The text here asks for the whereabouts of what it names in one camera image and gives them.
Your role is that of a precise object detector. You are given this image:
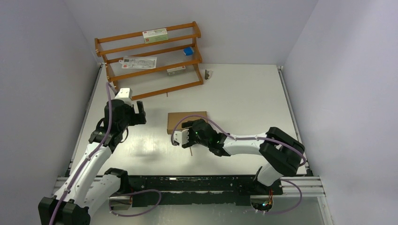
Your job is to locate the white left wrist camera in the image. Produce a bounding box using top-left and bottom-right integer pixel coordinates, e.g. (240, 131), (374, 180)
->
(115, 88), (132, 101)

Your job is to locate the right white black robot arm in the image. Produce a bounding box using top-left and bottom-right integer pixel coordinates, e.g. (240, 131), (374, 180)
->
(171, 118), (306, 194)

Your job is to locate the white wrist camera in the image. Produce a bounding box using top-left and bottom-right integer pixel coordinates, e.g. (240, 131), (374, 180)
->
(115, 88), (132, 101)
(172, 129), (189, 148)

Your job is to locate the white flat blister package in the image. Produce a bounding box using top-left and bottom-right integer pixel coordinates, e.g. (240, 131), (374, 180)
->
(118, 57), (157, 69)

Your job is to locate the brown cardboard box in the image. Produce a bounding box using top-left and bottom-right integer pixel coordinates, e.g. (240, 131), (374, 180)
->
(167, 111), (207, 135)

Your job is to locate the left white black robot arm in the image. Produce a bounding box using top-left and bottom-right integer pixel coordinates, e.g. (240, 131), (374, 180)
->
(38, 99), (146, 225)

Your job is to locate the orange wooden shelf rack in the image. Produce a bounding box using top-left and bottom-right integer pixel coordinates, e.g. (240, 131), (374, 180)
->
(94, 21), (205, 100)

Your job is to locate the small grey white clip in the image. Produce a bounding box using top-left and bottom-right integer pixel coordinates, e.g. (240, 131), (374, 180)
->
(204, 69), (213, 80)

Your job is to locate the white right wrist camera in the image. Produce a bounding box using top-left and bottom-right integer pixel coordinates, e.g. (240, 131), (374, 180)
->
(172, 129), (189, 148)

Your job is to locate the blue small box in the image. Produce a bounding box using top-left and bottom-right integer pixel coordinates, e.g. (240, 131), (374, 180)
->
(183, 46), (195, 56)

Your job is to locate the aluminium rail frame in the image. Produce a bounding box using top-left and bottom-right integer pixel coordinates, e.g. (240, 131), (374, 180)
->
(38, 64), (325, 225)

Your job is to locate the green white box top shelf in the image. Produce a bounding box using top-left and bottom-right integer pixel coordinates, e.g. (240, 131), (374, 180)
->
(142, 28), (168, 44)

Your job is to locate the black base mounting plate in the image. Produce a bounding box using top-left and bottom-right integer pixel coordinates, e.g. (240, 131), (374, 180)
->
(110, 175), (283, 210)

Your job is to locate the grey white small box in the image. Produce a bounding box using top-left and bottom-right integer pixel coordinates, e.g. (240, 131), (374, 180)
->
(167, 66), (187, 76)

